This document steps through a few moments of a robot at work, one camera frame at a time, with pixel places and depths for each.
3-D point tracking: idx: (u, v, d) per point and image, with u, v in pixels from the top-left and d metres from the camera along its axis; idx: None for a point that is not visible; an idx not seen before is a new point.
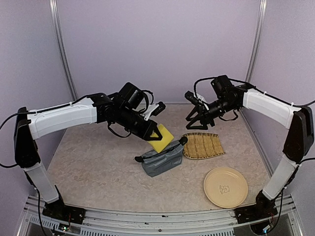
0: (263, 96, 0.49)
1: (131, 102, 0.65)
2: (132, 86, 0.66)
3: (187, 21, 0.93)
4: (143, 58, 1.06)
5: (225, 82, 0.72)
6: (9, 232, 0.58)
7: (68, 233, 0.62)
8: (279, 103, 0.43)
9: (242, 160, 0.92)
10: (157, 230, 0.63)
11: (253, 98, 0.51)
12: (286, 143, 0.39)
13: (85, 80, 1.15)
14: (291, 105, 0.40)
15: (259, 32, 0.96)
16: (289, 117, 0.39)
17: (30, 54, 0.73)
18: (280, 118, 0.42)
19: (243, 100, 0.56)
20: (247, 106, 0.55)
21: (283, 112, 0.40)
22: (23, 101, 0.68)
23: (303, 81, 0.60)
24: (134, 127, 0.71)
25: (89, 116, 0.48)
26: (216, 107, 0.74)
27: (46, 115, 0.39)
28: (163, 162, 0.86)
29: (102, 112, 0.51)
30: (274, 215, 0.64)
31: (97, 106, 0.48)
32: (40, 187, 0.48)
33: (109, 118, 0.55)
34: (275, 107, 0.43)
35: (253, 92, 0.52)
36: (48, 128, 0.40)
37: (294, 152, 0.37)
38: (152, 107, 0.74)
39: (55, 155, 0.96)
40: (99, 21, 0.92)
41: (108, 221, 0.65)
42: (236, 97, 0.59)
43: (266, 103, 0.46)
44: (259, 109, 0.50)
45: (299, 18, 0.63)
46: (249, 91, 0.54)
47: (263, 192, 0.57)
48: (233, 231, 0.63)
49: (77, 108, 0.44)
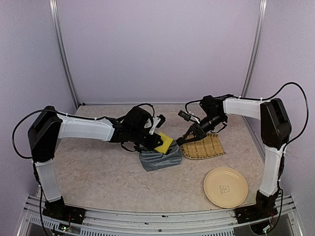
0: (237, 99, 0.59)
1: (140, 123, 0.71)
2: (139, 109, 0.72)
3: (187, 21, 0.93)
4: (143, 58, 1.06)
5: (209, 100, 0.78)
6: (9, 231, 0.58)
7: (68, 233, 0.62)
8: (249, 100, 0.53)
9: (242, 160, 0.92)
10: (157, 230, 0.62)
11: (231, 102, 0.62)
12: (262, 132, 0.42)
13: (85, 80, 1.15)
14: (260, 100, 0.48)
15: (259, 32, 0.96)
16: (258, 109, 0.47)
17: (30, 53, 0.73)
18: (253, 112, 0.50)
19: (224, 106, 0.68)
20: (228, 111, 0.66)
21: (253, 107, 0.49)
22: (23, 100, 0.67)
23: (303, 82, 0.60)
24: (143, 140, 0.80)
25: (107, 134, 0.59)
26: (206, 122, 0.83)
27: (75, 121, 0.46)
28: (159, 159, 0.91)
29: (116, 135, 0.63)
30: (274, 215, 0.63)
31: (115, 128, 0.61)
32: (44, 186, 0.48)
33: (120, 140, 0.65)
34: (247, 104, 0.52)
35: (230, 99, 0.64)
36: (73, 132, 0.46)
37: (270, 138, 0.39)
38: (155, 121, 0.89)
39: (55, 155, 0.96)
40: (99, 21, 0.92)
41: (108, 221, 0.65)
42: (218, 107, 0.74)
43: (241, 103, 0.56)
44: (237, 109, 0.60)
45: (299, 18, 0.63)
46: (227, 99, 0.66)
47: (260, 191, 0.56)
48: (233, 231, 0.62)
49: (100, 125, 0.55)
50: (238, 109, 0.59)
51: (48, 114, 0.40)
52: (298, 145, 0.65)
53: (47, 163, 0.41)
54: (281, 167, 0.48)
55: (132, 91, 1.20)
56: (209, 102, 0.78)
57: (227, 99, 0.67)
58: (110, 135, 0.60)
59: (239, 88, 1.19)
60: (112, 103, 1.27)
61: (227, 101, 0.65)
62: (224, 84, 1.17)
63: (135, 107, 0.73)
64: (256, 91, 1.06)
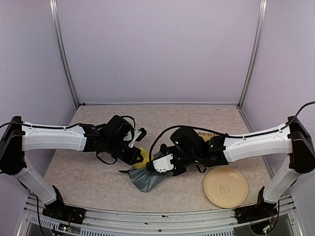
0: (245, 141, 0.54)
1: (119, 134, 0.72)
2: (119, 118, 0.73)
3: (186, 21, 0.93)
4: (143, 58, 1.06)
5: (192, 134, 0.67)
6: (9, 231, 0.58)
7: (68, 233, 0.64)
8: (268, 135, 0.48)
9: (242, 160, 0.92)
10: (157, 230, 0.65)
11: (237, 147, 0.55)
12: (294, 164, 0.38)
13: (85, 79, 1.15)
14: (279, 132, 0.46)
15: (258, 32, 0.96)
16: (287, 144, 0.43)
17: (30, 54, 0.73)
18: (278, 149, 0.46)
19: (227, 156, 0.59)
20: (234, 158, 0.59)
21: (278, 143, 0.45)
22: (23, 100, 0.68)
23: (304, 82, 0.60)
24: (121, 153, 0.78)
25: (78, 143, 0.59)
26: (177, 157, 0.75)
27: (40, 132, 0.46)
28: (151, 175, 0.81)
29: (90, 143, 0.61)
30: (274, 215, 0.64)
31: (87, 137, 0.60)
32: (34, 190, 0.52)
33: (94, 150, 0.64)
34: (267, 143, 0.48)
35: (233, 145, 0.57)
36: (38, 144, 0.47)
37: (304, 166, 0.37)
38: (135, 134, 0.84)
39: (55, 155, 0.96)
40: (99, 21, 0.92)
41: (108, 221, 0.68)
42: (216, 161, 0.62)
43: (257, 144, 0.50)
44: (249, 153, 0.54)
45: (299, 18, 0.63)
46: (227, 146, 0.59)
47: (266, 200, 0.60)
48: (233, 231, 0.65)
49: (69, 135, 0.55)
50: (253, 151, 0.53)
51: (14, 126, 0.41)
52: None
53: (22, 173, 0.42)
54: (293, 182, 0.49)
55: (132, 91, 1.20)
56: (193, 142, 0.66)
57: (228, 144, 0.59)
58: (82, 144, 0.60)
59: (239, 88, 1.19)
60: (112, 103, 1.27)
61: (231, 148, 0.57)
62: (224, 84, 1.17)
63: (114, 116, 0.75)
64: (257, 91, 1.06)
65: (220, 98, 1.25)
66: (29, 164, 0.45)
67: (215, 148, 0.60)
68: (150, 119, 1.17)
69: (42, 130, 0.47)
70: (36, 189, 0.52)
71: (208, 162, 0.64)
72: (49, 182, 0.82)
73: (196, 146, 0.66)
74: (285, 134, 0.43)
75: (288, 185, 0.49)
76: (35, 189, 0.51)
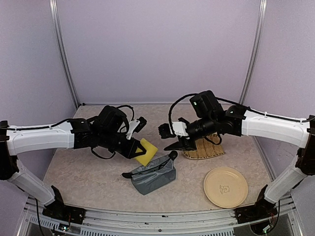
0: (265, 119, 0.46)
1: (112, 127, 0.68)
2: (112, 109, 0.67)
3: (186, 20, 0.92)
4: (143, 58, 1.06)
5: (212, 99, 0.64)
6: (8, 231, 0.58)
7: (68, 233, 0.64)
8: (288, 122, 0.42)
9: (242, 160, 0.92)
10: (157, 230, 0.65)
11: (256, 122, 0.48)
12: (301, 162, 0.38)
13: (85, 79, 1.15)
14: (300, 122, 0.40)
15: (259, 31, 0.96)
16: (302, 137, 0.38)
17: (30, 55, 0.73)
18: (292, 139, 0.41)
19: (241, 128, 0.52)
20: (245, 132, 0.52)
21: (296, 132, 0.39)
22: (22, 100, 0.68)
23: (304, 81, 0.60)
24: (117, 146, 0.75)
25: (67, 141, 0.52)
26: (195, 128, 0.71)
27: (24, 134, 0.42)
28: (154, 177, 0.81)
29: (79, 139, 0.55)
30: (274, 215, 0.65)
31: (75, 133, 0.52)
32: (30, 191, 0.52)
33: (85, 145, 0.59)
34: (285, 129, 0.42)
35: (253, 119, 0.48)
36: (23, 148, 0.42)
37: (310, 167, 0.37)
38: (133, 125, 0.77)
39: (55, 155, 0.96)
40: (99, 21, 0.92)
41: (108, 221, 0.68)
42: (232, 126, 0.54)
43: (274, 126, 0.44)
44: (263, 132, 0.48)
45: (299, 18, 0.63)
46: (247, 117, 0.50)
47: (266, 198, 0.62)
48: (233, 231, 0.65)
49: (55, 133, 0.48)
50: (267, 132, 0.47)
51: None
52: None
53: (15, 176, 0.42)
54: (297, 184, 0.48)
55: (132, 91, 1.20)
56: (210, 105, 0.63)
57: (247, 115, 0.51)
58: (71, 141, 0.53)
59: (239, 89, 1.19)
60: (112, 103, 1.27)
61: (251, 121, 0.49)
62: (224, 84, 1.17)
63: (104, 108, 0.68)
64: (257, 91, 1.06)
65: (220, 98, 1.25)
66: (21, 167, 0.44)
67: (234, 115, 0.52)
68: (150, 119, 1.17)
69: (26, 132, 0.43)
70: (33, 191, 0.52)
71: (222, 127, 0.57)
72: (49, 182, 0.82)
73: (213, 110, 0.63)
74: (305, 127, 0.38)
75: (291, 186, 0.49)
76: (31, 191, 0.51)
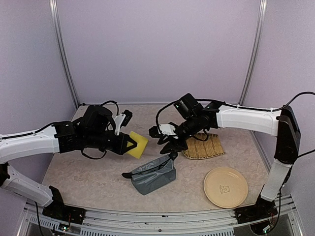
0: (237, 111, 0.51)
1: (98, 127, 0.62)
2: (95, 108, 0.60)
3: (186, 20, 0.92)
4: (143, 58, 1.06)
5: (190, 100, 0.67)
6: (9, 231, 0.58)
7: (68, 233, 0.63)
8: (259, 112, 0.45)
9: (242, 160, 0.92)
10: (157, 230, 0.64)
11: (230, 114, 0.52)
12: (276, 150, 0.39)
13: (85, 79, 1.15)
14: (271, 111, 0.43)
15: (259, 31, 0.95)
16: (273, 125, 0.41)
17: (30, 55, 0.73)
18: (264, 128, 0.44)
19: (218, 120, 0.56)
20: (223, 125, 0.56)
21: (266, 121, 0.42)
22: (22, 100, 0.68)
23: (304, 81, 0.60)
24: (108, 143, 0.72)
25: (52, 146, 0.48)
26: (182, 129, 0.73)
27: (6, 143, 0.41)
28: (154, 177, 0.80)
29: (64, 143, 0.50)
30: (274, 215, 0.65)
31: (59, 138, 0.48)
32: (27, 194, 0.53)
33: (72, 148, 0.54)
34: (255, 118, 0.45)
35: (226, 111, 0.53)
36: (7, 157, 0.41)
37: (286, 156, 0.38)
38: (119, 121, 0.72)
39: (55, 155, 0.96)
40: (99, 21, 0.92)
41: (107, 221, 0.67)
42: (209, 120, 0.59)
43: (246, 116, 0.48)
44: (237, 123, 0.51)
45: (299, 19, 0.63)
46: (221, 110, 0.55)
47: (262, 196, 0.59)
48: (233, 231, 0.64)
49: (38, 139, 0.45)
50: (240, 123, 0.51)
51: None
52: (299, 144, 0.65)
53: (7, 183, 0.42)
54: (287, 176, 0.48)
55: (132, 91, 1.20)
56: (189, 105, 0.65)
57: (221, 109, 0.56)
58: (56, 146, 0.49)
59: (239, 89, 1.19)
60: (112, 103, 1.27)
61: (224, 113, 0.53)
62: (224, 84, 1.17)
63: (87, 107, 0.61)
64: (257, 91, 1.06)
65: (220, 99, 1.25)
66: (13, 173, 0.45)
67: (209, 109, 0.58)
68: (150, 119, 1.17)
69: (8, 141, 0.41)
70: (29, 194, 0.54)
71: (200, 122, 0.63)
72: (49, 182, 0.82)
73: (193, 108, 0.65)
74: (274, 115, 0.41)
75: (281, 180, 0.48)
76: (28, 195, 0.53)
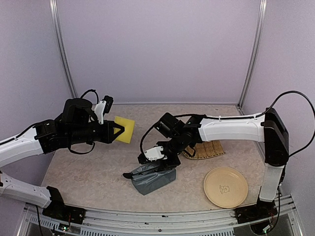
0: (219, 123, 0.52)
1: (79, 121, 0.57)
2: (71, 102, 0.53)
3: (186, 20, 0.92)
4: (143, 58, 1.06)
5: (171, 120, 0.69)
6: (9, 231, 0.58)
7: (68, 233, 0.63)
8: (242, 120, 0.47)
9: (242, 160, 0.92)
10: (157, 230, 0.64)
11: (212, 127, 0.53)
12: (267, 154, 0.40)
13: (85, 79, 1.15)
14: (254, 118, 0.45)
15: (259, 31, 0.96)
16: (259, 132, 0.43)
17: (30, 55, 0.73)
18: (249, 135, 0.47)
19: (202, 134, 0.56)
20: (207, 138, 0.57)
21: (251, 129, 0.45)
22: (22, 100, 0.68)
23: (304, 82, 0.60)
24: (94, 134, 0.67)
25: (37, 149, 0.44)
26: (168, 148, 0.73)
27: None
28: (154, 178, 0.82)
29: (48, 143, 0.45)
30: (274, 215, 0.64)
31: (41, 138, 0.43)
32: (23, 198, 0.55)
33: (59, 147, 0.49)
34: (240, 127, 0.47)
35: (208, 125, 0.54)
36: None
37: (277, 159, 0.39)
38: (100, 107, 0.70)
39: (55, 155, 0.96)
40: (99, 21, 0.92)
41: (107, 221, 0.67)
42: (191, 135, 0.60)
43: (231, 126, 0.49)
44: (222, 134, 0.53)
45: (299, 18, 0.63)
46: (202, 124, 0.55)
47: (262, 199, 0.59)
48: (233, 231, 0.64)
49: (18, 144, 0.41)
50: (225, 133, 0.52)
51: None
52: (299, 144, 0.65)
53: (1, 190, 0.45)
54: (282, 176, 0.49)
55: (132, 91, 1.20)
56: (169, 124, 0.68)
57: (203, 122, 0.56)
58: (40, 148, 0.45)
59: (239, 89, 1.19)
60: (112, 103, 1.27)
61: (206, 127, 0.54)
62: (224, 84, 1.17)
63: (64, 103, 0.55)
64: (257, 91, 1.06)
65: (220, 98, 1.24)
66: (6, 180, 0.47)
67: (191, 125, 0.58)
68: (150, 119, 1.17)
69: None
70: (27, 198, 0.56)
71: (183, 139, 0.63)
72: (49, 182, 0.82)
73: (173, 127, 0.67)
74: (258, 122, 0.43)
75: (277, 181, 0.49)
76: (25, 199, 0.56)
